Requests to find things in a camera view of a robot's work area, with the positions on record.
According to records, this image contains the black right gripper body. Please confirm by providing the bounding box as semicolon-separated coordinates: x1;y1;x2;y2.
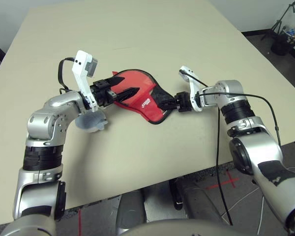
174;91;195;114

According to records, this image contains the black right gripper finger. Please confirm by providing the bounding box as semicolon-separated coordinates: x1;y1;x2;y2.
161;95;178;105
161;104;180;114

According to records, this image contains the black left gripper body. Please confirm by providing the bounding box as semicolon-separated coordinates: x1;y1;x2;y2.
89;79;118;108

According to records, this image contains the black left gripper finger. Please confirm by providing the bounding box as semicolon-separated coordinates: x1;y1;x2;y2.
107;76;126;87
114;87;141;102

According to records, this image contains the red black paddle case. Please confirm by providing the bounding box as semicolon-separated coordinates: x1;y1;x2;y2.
112;69;177;125

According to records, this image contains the grey round fuzzy pouch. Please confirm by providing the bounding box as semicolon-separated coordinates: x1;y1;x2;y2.
75;110;108;133

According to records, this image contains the red tape cross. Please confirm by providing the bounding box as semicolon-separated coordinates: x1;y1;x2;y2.
206;171;239;190

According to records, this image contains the grey right robot leg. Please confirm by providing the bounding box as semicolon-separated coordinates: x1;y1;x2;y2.
180;178;228;223

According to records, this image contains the grey robot leg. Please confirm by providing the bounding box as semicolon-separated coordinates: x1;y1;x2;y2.
180;178;228;223
116;190;148;231

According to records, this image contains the grey left robot leg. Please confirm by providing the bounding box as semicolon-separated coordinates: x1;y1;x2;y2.
116;190;148;231

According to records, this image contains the black trash bin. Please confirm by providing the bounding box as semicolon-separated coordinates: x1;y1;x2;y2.
270;24;295;57

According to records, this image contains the black tripod stand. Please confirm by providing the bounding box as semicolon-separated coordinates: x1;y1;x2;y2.
260;0;295;41

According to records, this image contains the grey robot torso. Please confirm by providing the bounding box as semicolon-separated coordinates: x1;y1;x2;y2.
122;218;239;236

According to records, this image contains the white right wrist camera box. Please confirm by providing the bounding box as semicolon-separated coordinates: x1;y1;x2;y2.
178;65;205;113

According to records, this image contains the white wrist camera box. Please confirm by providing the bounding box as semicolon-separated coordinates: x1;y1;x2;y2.
71;50;99;114
178;65;205;113

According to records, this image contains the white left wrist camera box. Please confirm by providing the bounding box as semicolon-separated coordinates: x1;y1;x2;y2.
71;50;99;114

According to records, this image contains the black left wrist camera cable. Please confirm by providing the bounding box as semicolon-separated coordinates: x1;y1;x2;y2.
58;58;77;93

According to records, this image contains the black table support post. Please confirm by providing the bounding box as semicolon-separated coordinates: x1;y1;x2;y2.
170;178;185;211

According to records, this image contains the white floor cable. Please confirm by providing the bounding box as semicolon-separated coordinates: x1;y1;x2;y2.
221;189;266;236

